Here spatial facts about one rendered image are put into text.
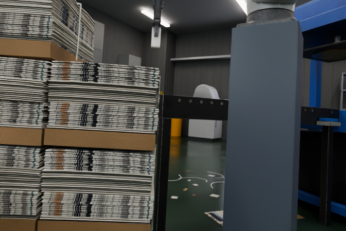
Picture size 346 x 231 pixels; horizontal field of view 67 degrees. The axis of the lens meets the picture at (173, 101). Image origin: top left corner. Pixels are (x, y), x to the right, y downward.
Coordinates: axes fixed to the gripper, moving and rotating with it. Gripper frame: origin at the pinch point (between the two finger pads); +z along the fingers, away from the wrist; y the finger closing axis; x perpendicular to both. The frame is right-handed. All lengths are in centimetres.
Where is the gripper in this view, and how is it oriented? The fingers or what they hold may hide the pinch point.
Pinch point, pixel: (156, 37)
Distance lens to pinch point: 91.3
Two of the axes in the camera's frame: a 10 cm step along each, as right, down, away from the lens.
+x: 10.0, 0.6, 0.6
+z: -0.6, 10.0, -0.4
